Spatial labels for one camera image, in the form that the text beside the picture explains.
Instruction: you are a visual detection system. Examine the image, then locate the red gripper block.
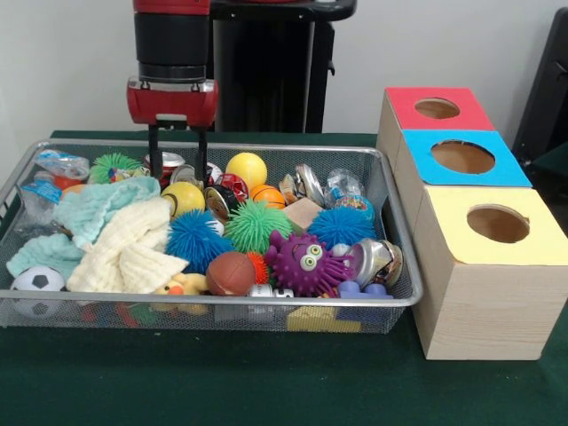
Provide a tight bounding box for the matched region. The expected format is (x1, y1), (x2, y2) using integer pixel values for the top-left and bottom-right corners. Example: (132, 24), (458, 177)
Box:
(126, 75), (220, 185)

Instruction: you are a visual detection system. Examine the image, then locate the crushed red soda can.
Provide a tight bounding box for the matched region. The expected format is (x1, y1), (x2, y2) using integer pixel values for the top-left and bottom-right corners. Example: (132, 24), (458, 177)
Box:
(144, 151), (185, 187)

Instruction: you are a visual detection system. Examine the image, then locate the shallow mesh bin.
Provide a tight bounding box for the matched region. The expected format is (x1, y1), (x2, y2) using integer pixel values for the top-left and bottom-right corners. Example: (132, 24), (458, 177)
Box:
(0, 138), (425, 335)

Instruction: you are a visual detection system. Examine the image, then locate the wooden box with three holes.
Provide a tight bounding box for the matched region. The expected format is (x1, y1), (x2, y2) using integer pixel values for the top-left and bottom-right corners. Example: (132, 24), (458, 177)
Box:
(375, 86), (568, 361)

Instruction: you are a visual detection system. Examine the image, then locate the yellow smiley ball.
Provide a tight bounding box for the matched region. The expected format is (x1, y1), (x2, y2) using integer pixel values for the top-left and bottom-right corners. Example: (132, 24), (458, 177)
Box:
(160, 180), (208, 218)

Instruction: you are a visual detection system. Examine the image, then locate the plain yellow ball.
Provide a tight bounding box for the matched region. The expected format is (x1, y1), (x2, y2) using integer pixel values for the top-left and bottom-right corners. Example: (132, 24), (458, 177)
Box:
(225, 152), (269, 191)

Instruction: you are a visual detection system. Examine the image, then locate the blue spiky rubber ball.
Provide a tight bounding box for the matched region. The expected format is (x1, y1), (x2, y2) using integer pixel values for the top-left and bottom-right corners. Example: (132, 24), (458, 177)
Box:
(306, 206), (377, 250)
(166, 209), (235, 275)

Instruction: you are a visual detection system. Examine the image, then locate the mint green cloth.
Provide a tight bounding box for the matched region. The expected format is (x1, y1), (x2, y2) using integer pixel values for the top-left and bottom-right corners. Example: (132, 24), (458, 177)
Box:
(6, 175), (164, 279)

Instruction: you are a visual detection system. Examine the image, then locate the green spiky rubber ball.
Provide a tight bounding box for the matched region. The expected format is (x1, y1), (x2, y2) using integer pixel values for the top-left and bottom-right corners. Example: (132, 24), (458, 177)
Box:
(224, 199), (294, 256)

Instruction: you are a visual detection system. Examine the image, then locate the cream waffle cloth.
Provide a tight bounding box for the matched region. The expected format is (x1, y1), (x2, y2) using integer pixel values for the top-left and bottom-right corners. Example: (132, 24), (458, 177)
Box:
(66, 197), (191, 295)

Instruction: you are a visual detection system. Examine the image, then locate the brown toy football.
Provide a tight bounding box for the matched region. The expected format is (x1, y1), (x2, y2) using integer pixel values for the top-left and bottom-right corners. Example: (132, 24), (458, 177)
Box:
(204, 251), (257, 297)

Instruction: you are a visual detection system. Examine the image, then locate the purple spiky monster toy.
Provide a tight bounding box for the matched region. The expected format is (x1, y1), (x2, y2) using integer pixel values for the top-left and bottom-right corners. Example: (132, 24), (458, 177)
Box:
(265, 230), (356, 298)

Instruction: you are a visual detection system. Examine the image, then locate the black and white soccer ball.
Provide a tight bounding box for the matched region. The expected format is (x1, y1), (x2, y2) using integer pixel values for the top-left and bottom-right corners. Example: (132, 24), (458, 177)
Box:
(9, 265), (67, 319)

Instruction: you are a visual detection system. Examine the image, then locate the dark green table cloth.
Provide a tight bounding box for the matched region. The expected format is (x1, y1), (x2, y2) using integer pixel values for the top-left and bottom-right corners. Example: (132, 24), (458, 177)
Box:
(0, 129), (568, 426)

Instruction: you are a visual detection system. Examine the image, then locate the black stand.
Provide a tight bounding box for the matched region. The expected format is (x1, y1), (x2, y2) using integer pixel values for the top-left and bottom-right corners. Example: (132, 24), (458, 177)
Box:
(512, 6), (568, 168)

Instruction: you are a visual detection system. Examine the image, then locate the dark green side-table cloth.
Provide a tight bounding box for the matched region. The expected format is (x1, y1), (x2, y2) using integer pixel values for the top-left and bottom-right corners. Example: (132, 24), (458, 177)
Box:
(532, 146), (568, 187)

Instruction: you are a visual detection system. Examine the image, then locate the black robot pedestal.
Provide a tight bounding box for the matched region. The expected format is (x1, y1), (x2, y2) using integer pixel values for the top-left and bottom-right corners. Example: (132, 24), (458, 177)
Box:
(208, 0), (359, 133)

